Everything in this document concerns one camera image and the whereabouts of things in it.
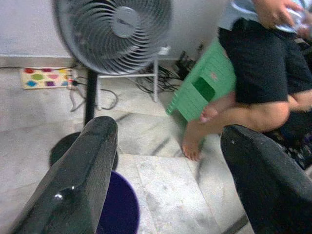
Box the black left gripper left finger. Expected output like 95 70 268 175
9 116 119 234

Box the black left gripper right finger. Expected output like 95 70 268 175
220 124 312 234

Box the clear plastic item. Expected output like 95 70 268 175
274 6 308 34

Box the dark purple bucket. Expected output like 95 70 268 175
96 170 141 234

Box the white power strip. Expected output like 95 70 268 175
68 70 79 89

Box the colourful shape puzzle board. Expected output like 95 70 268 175
20 68 74 90

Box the green plastic stool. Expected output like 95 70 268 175
165 39 237 122

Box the person in black shorts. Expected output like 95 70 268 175
181 0 312 161

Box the grey loose cable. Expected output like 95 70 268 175
70 85 118 112

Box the thin black wall cable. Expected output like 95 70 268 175
0 65 77 71

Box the black cable tangle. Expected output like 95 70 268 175
135 50 197 94

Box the grey pedestal fan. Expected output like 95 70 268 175
50 0 174 171

